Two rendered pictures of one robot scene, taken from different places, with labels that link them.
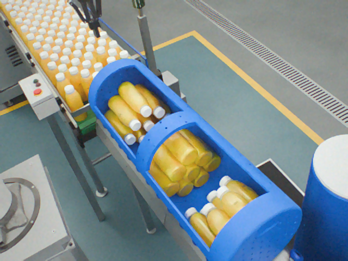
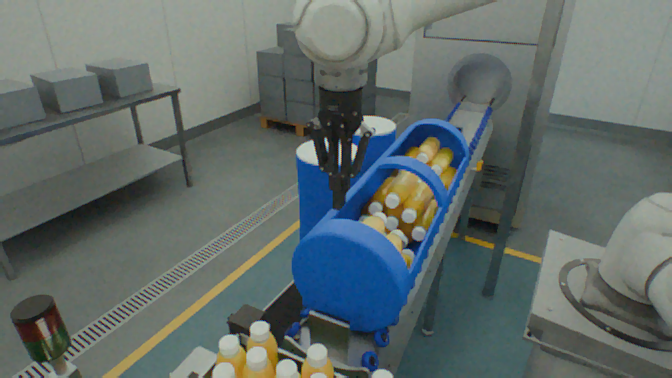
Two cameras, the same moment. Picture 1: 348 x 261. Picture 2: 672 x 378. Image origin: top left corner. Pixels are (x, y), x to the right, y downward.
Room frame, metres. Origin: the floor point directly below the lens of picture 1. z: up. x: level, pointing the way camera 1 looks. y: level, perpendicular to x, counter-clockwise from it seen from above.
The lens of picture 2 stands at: (1.73, 0.73, 1.74)
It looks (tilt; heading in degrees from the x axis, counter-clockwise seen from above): 27 degrees down; 231
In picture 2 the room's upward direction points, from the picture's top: straight up
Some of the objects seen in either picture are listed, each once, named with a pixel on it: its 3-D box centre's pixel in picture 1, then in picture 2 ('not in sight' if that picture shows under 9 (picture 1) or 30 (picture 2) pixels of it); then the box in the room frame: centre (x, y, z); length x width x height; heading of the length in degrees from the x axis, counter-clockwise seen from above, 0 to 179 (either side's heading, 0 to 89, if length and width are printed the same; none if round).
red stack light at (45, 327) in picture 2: not in sight; (37, 319); (1.81, 0.04, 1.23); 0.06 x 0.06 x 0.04
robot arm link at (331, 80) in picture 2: not in sight; (340, 69); (1.29, 0.21, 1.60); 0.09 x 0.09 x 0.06
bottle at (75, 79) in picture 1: (79, 85); not in sight; (1.48, 0.39, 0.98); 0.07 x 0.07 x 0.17
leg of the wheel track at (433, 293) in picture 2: not in sight; (434, 288); (0.33, -0.17, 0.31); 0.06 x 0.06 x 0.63; 25
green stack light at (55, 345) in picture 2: (138, 0); (46, 338); (1.81, 0.04, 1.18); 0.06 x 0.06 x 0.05
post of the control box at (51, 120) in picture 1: (76, 170); not in sight; (1.37, 0.55, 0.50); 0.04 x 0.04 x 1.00; 25
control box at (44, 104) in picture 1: (38, 95); not in sight; (1.37, 0.55, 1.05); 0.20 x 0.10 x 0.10; 25
